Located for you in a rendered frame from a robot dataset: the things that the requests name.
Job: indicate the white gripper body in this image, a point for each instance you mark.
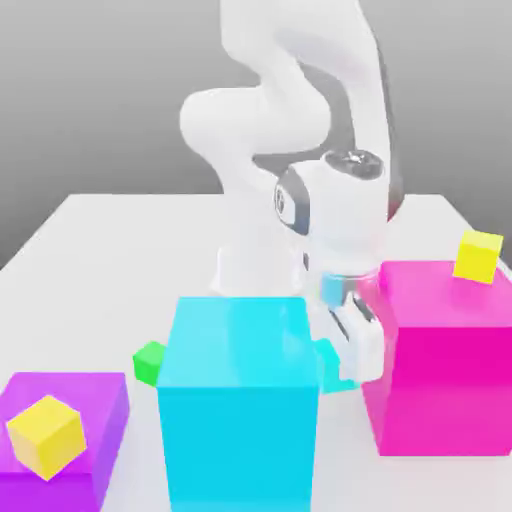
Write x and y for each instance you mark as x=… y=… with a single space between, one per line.
x=362 y=344

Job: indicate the small cyan cube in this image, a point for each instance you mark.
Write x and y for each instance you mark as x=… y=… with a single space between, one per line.
x=332 y=380

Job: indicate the large purple box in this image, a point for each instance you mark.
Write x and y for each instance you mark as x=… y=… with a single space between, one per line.
x=104 y=400

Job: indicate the small green cube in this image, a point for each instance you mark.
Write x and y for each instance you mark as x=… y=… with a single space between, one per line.
x=147 y=364

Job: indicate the large magenta box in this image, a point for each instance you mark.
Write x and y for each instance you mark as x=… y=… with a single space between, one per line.
x=448 y=384

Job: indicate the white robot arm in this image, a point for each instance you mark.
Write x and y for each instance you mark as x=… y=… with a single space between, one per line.
x=256 y=120

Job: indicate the small yellow cube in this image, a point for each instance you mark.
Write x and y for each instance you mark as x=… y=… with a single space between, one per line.
x=46 y=436
x=478 y=258

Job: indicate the large cyan box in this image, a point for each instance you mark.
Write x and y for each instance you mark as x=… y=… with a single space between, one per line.
x=240 y=440

